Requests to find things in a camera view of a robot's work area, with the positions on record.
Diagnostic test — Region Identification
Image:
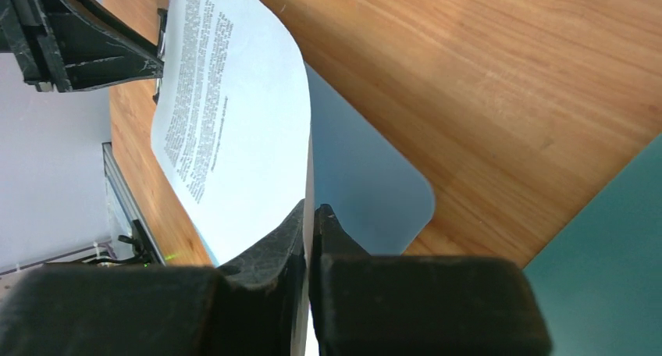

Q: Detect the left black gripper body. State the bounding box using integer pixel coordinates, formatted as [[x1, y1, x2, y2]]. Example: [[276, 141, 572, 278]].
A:
[[1, 0, 55, 92]]

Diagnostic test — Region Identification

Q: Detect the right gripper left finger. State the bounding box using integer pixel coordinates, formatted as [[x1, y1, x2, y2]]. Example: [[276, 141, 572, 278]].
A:
[[1, 203, 307, 355]]

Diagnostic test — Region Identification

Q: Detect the light blue clipboard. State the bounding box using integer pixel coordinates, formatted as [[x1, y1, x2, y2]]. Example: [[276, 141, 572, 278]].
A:
[[306, 66, 436, 255]]

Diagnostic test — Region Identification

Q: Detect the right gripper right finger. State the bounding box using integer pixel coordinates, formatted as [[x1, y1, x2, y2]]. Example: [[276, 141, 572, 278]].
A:
[[309, 204, 553, 355]]

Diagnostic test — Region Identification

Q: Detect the aluminium frame rail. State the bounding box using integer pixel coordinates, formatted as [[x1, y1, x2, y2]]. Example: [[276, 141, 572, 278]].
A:
[[96, 142, 166, 267]]

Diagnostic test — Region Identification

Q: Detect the paper sheet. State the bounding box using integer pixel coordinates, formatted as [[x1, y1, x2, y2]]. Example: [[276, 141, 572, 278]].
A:
[[150, 0, 315, 267]]

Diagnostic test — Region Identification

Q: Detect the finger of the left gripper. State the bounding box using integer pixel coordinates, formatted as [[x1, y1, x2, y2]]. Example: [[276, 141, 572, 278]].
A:
[[33, 0, 164, 92]]

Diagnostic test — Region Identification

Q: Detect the green file folder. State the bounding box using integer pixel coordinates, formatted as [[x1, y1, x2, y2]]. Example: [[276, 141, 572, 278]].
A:
[[525, 138, 661, 355]]

